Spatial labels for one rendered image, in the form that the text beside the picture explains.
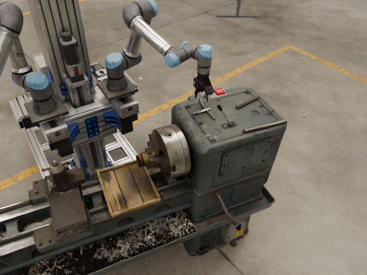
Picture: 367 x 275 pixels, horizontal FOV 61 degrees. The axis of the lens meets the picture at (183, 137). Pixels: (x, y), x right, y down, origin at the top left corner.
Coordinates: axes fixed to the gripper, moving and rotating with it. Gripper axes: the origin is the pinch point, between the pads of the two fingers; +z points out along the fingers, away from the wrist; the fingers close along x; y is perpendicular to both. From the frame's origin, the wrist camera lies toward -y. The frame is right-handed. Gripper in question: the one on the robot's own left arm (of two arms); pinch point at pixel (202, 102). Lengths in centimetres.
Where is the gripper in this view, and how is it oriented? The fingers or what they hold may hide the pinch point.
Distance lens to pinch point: 191.8
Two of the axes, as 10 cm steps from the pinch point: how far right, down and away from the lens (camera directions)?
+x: -9.1, 2.5, -3.2
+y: -4.1, -6.4, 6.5
